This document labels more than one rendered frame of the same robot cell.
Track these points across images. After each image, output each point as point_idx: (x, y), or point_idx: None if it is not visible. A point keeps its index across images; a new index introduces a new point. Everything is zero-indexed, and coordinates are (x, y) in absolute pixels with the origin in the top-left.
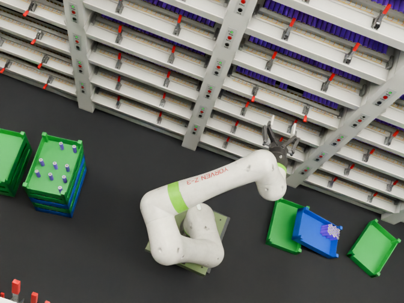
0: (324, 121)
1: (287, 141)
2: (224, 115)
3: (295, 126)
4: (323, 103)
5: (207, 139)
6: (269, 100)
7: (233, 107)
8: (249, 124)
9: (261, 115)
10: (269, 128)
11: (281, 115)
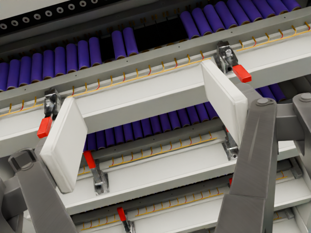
0: (301, 52)
1: (238, 186)
2: (94, 213)
3: (217, 68)
4: (255, 15)
5: None
6: (108, 105)
7: (75, 189)
8: (153, 198)
9: (148, 163)
10: (25, 185)
11: (187, 132)
